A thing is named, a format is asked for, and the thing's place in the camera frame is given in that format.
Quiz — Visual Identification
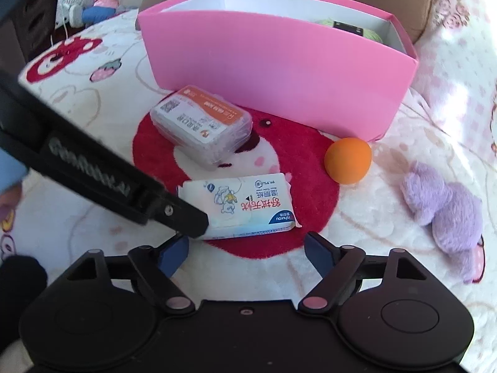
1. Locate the bear print quilted blanket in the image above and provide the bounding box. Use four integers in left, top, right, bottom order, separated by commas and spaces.
0, 8, 497, 373

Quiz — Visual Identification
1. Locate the brown embroidered cushion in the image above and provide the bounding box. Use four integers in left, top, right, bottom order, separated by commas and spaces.
145, 0, 437, 44

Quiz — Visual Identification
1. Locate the pink cardboard box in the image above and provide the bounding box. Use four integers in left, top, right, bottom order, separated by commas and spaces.
138, 0, 420, 142

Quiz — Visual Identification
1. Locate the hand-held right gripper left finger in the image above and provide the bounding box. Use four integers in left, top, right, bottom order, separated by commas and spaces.
64, 234, 196, 316

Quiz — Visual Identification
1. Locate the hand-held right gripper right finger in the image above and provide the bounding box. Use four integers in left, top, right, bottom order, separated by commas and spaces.
297, 232, 428, 316

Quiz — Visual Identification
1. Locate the clear plastic box orange label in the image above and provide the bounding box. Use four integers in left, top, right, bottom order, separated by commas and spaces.
149, 85, 254, 166

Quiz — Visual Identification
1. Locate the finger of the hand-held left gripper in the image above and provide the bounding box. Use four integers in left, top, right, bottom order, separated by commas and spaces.
155, 193, 211, 240

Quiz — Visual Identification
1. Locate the person's left hand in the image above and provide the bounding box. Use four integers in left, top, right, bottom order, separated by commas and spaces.
0, 186, 24, 224

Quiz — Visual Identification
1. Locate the orange ball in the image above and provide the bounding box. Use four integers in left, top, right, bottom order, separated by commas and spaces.
325, 137, 372, 185

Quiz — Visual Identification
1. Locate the purple plush toy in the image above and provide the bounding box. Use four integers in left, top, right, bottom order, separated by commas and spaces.
401, 161, 486, 284

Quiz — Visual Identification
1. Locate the blue white wet wipes pack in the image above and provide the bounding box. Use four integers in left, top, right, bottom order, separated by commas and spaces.
177, 173, 303, 240

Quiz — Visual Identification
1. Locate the green yarn ball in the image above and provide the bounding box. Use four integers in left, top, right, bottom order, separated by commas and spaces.
314, 17, 383, 43

